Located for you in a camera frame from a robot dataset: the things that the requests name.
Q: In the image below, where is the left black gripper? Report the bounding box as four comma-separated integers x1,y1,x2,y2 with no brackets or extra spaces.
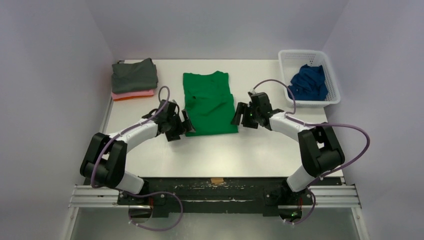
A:
165,109,194,141

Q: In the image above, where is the green t-shirt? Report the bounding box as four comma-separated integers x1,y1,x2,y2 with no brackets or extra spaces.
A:
182,71,238,137

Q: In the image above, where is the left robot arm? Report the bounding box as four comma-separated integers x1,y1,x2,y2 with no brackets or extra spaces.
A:
79,100,196,205

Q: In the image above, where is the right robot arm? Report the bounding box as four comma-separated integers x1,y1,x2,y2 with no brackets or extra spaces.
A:
230,92,345,204

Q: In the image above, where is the pink folded t-shirt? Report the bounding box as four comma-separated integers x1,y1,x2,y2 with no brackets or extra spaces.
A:
111,89,155,97

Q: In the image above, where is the brown tape piece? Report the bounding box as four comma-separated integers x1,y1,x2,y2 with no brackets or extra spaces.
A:
210,177,225,185

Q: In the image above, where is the white plastic basket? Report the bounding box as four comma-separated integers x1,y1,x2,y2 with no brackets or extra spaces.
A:
278,49,341,108

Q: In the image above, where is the dark grey folded t-shirt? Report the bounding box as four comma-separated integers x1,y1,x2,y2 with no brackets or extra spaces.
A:
111,58,159,94

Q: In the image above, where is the blue crumpled t-shirt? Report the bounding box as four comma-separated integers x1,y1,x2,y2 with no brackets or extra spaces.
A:
288,64,328,101

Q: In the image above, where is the orange folded t-shirt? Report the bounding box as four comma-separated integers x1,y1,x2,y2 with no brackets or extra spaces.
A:
112,95,153,102

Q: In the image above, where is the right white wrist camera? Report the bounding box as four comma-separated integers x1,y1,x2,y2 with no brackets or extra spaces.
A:
248,89,257,96

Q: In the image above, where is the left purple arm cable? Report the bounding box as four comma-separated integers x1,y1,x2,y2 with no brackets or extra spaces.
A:
90,85,171,190

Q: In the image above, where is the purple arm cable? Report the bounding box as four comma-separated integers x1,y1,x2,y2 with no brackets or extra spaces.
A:
90,85,171,190
252,79,371,186

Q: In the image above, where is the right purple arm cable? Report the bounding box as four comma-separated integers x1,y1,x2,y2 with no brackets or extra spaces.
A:
252,79,371,186

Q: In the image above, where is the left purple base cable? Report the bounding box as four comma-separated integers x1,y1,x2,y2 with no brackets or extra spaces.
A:
128,191,184,232

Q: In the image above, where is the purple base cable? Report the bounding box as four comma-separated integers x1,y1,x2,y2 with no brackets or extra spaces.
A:
282,190,317,226
128,191,184,232

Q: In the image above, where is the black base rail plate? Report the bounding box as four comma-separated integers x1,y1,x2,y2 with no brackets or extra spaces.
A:
83,176,343,219

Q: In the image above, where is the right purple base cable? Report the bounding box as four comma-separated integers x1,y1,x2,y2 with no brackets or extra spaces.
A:
282,190,317,226

